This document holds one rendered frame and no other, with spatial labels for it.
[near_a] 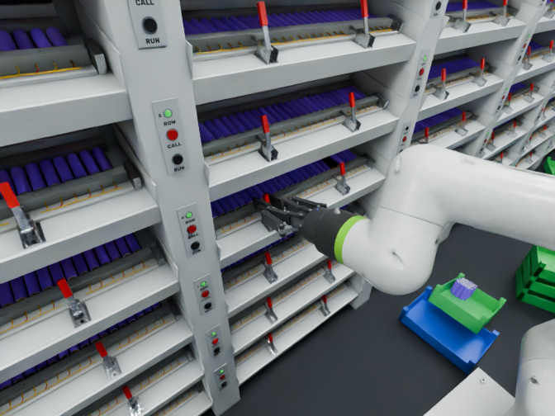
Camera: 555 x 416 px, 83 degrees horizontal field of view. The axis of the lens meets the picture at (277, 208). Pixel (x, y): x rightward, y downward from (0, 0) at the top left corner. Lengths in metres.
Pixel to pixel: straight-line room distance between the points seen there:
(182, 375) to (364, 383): 0.67
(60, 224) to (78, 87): 0.21
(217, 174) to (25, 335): 0.43
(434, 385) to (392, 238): 1.00
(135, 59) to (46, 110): 0.13
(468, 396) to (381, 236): 0.60
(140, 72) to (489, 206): 0.49
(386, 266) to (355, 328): 0.99
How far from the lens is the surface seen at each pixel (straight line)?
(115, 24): 0.49
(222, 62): 0.59
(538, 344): 0.86
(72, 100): 0.49
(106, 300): 0.71
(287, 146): 0.73
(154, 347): 0.85
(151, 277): 0.71
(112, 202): 0.60
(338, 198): 0.92
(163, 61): 0.51
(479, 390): 1.02
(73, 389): 0.87
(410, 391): 1.38
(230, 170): 0.64
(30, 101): 0.50
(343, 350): 1.39
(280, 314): 1.09
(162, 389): 1.01
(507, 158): 2.41
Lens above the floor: 1.19
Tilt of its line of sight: 36 degrees down
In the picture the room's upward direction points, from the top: straight up
